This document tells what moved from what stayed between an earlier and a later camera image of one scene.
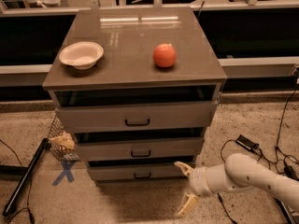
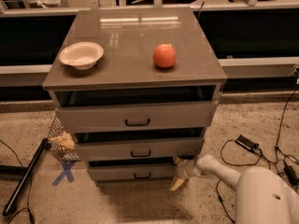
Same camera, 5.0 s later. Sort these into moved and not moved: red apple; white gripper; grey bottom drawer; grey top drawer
Moved: white gripper
Not moved: grey bottom drawer; grey top drawer; red apple
